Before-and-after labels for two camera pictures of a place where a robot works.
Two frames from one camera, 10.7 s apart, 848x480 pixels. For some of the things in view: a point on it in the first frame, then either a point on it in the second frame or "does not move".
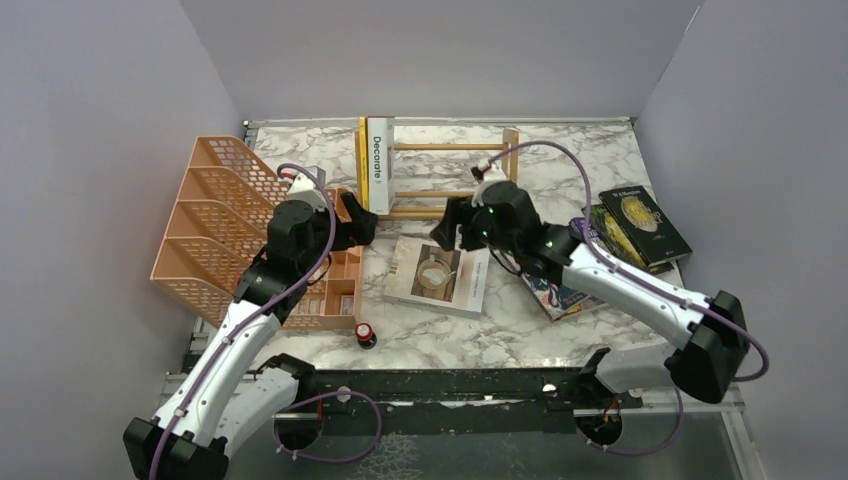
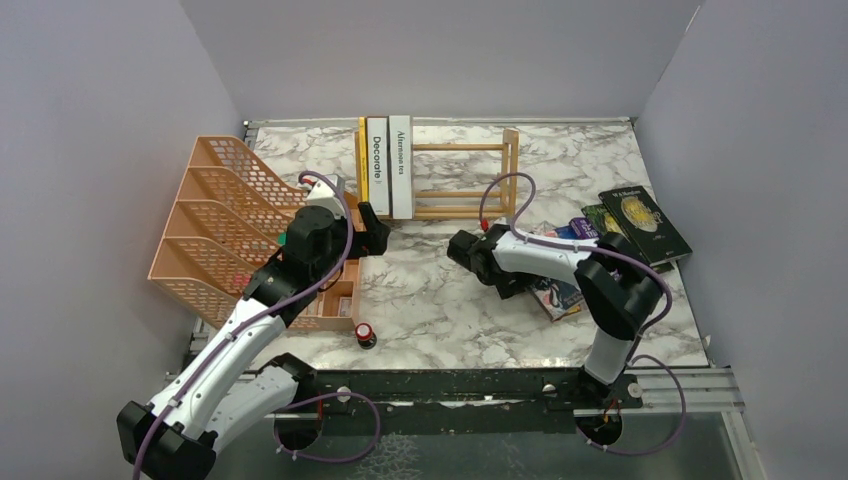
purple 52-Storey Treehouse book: [577, 226] does not move
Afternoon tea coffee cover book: [423, 274] -> [401, 166]
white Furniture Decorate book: [381, 165] does not move
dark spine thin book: [559, 301] does not move
